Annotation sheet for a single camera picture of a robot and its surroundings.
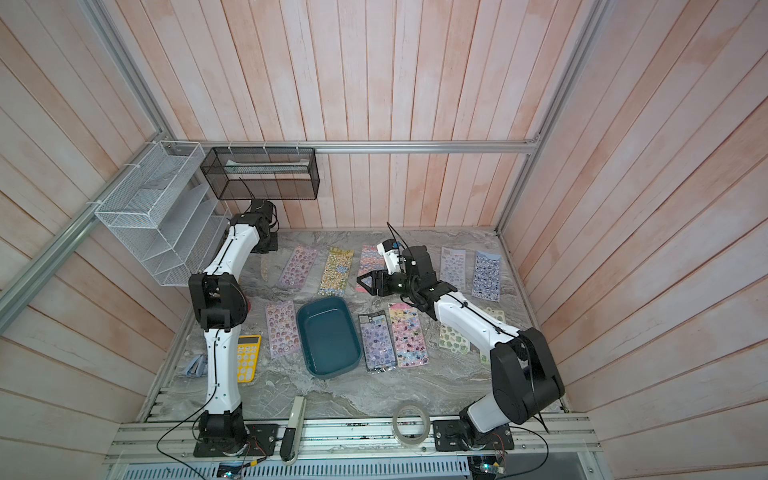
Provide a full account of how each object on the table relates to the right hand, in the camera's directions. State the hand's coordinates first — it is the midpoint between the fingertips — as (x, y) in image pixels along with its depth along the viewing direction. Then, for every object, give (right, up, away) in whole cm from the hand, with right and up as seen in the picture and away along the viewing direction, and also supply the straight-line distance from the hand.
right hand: (365, 278), depth 83 cm
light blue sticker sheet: (+31, +2, +24) cm, 40 cm away
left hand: (-36, +9, +20) cm, 42 cm away
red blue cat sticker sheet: (+1, +4, +28) cm, 28 cm away
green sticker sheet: (+27, -20, +8) cm, 34 cm away
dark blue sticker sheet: (+43, -1, +24) cm, 50 cm away
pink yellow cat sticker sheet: (+13, -18, +10) cm, 25 cm away
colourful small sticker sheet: (-12, 0, +24) cm, 27 cm away
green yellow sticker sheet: (-36, +2, +21) cm, 42 cm away
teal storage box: (-11, -18, +8) cm, 23 cm away
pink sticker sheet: (-26, +3, +26) cm, 37 cm away
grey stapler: (-17, -37, -13) cm, 43 cm away
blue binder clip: (-47, -25, +1) cm, 53 cm away
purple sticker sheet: (+4, -21, +8) cm, 23 cm away
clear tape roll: (+13, -39, -5) cm, 41 cm away
